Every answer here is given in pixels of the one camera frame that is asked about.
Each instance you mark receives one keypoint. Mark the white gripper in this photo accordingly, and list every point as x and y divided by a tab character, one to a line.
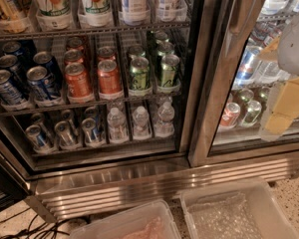
295	47

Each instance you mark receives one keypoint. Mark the glass fridge sliding door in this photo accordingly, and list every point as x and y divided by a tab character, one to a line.
224	29

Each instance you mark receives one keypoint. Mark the right water bottle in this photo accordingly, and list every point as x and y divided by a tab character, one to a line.
164	121

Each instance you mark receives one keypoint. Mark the water bottle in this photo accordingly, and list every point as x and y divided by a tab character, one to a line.
117	123
164	121
141	123

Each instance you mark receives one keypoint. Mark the middle water bottle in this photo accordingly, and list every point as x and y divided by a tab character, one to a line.
141	123

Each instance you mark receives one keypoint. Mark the white blue label bottle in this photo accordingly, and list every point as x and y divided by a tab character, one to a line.
135	12

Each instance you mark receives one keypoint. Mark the left water bottle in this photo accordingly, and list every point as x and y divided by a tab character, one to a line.
117	123

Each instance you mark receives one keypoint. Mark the stainless steel display fridge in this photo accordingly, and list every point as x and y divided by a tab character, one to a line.
65	182

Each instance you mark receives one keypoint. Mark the right 7up bottle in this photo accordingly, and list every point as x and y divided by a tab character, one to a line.
98	12

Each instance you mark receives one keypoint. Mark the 7up bottle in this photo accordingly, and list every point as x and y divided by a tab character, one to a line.
98	12
53	14

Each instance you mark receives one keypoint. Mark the left 7up bottle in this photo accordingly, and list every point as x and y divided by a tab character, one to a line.
53	14

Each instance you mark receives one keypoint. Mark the red bull can behind door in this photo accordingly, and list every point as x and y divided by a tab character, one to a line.
248	64

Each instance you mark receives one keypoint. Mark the green can behind door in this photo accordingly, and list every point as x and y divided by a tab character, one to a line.
253	110

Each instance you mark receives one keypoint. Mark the orange can behind door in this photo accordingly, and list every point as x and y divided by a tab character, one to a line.
230	115

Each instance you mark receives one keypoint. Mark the front right green can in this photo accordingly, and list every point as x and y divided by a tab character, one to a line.
168	71

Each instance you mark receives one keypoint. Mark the clear bin with bubble wrap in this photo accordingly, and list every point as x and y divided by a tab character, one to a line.
242	209

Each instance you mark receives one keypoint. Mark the front left green can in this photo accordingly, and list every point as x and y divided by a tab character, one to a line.
139	74

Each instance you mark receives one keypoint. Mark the front right orange can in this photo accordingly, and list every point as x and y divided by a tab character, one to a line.
109	77

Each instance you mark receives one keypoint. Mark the clear bin with pink cloth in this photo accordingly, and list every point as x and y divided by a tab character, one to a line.
149	221

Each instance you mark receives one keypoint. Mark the bottom right slim can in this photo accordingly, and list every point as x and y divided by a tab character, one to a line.
90	130

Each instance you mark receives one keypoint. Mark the slim can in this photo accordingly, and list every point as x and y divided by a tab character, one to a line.
37	137
65	133
90	130

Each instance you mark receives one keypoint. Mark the front left orange can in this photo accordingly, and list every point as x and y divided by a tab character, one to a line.
78	80

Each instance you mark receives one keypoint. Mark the bottom middle slim can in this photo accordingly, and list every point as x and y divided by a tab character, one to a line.
65	133

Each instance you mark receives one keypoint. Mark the blue can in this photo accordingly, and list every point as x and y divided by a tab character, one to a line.
43	84
10	94

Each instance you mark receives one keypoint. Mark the bottom left slim can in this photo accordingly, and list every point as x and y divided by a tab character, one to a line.
37	137

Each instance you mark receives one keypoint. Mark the front left blue can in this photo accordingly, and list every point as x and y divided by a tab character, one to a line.
10	94

